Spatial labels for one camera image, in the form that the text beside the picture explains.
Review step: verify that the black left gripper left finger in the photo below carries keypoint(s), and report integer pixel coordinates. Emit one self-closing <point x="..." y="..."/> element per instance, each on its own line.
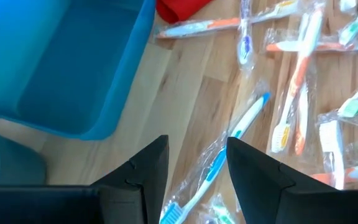
<point x="151" y="174"/>

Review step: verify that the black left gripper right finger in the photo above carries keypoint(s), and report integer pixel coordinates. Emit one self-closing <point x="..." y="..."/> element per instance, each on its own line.
<point x="253" y="180"/>

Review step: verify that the blue toothbrush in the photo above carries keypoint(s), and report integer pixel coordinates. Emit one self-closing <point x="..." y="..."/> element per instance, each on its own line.
<point x="247" y="116"/>

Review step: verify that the wrapped purple toothbrush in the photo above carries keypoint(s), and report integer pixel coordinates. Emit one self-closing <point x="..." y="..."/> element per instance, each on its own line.
<point x="245" y="49"/>

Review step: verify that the teal plastic bin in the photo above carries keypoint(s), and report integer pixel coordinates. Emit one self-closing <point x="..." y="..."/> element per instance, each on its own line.
<point x="57" y="62"/>

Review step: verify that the red plastic bin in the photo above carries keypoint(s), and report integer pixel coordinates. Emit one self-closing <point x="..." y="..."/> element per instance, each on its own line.
<point x="179" y="9"/>

